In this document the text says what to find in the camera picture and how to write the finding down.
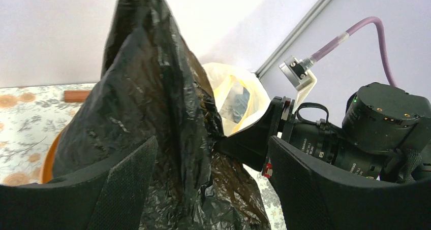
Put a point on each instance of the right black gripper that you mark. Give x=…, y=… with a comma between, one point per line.
x=385, y=134

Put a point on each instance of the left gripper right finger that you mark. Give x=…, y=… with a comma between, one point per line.
x=317, y=195

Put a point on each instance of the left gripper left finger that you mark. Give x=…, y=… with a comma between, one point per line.
x=109, y=194

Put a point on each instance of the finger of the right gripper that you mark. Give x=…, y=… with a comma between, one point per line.
x=250, y=145

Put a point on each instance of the translucent white trash bag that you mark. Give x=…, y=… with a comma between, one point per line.
x=239, y=96

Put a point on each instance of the black trash bag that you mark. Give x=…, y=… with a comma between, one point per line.
x=153, y=85

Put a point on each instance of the orange plastic trash bin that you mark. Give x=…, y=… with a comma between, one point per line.
x=46, y=168

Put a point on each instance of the brown cylinder block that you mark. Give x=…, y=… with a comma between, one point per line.
x=75, y=96

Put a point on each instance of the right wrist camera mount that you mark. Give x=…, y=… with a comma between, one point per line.
x=300, y=76

